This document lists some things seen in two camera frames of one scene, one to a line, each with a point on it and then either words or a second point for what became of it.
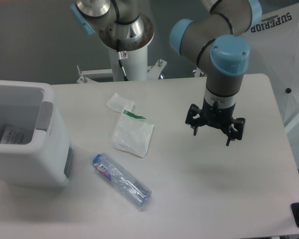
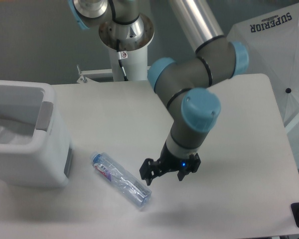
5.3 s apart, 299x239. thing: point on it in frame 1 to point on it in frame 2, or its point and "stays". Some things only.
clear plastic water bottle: [122, 180] stays
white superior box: [279, 49] stays
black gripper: [217, 117] to [150, 169]
